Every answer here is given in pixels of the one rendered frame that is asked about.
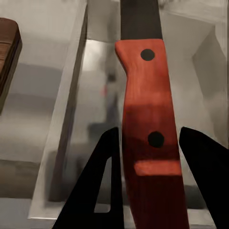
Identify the parer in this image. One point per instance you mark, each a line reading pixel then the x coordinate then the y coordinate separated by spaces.
pixel 151 159

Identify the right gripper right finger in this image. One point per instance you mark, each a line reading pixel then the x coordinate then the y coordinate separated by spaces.
pixel 209 163

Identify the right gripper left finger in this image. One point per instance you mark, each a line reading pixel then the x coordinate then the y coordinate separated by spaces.
pixel 78 212

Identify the drop in sink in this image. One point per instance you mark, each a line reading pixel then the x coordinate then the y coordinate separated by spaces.
pixel 91 95

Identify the cutting board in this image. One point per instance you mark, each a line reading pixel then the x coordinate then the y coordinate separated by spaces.
pixel 9 38

